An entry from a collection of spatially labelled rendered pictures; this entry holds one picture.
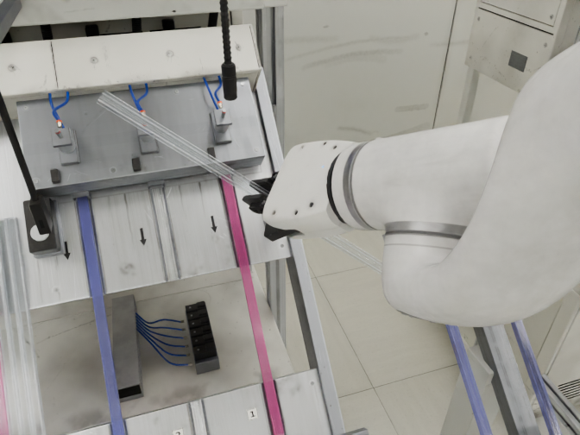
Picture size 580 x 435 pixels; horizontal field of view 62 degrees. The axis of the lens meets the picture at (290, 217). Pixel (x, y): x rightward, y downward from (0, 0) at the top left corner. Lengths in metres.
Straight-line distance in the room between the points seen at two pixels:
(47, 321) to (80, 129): 0.64
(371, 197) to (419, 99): 2.49
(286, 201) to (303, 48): 2.02
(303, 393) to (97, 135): 0.49
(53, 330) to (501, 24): 1.38
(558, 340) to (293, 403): 0.92
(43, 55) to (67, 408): 0.67
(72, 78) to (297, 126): 1.94
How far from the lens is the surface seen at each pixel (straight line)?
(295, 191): 0.50
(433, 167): 0.38
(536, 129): 0.27
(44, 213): 0.65
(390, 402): 1.82
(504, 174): 0.28
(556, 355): 1.59
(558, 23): 1.37
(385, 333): 2.01
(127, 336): 1.14
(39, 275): 0.80
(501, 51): 1.52
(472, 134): 0.37
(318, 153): 0.51
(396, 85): 2.78
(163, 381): 1.10
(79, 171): 0.76
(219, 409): 0.78
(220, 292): 1.25
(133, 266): 0.78
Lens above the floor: 1.49
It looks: 36 degrees down
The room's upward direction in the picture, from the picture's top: straight up
